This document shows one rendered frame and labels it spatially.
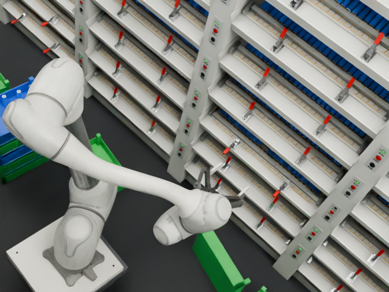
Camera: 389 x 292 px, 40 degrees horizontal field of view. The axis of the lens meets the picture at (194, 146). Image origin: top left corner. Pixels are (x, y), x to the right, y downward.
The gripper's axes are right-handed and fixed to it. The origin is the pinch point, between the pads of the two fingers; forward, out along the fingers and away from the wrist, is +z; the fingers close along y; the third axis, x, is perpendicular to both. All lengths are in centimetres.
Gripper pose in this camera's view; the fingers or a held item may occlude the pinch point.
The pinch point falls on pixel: (232, 178)
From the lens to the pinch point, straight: 201.5
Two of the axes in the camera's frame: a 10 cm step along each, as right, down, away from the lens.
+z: 6.1, -4.2, 6.7
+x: 3.1, -6.5, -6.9
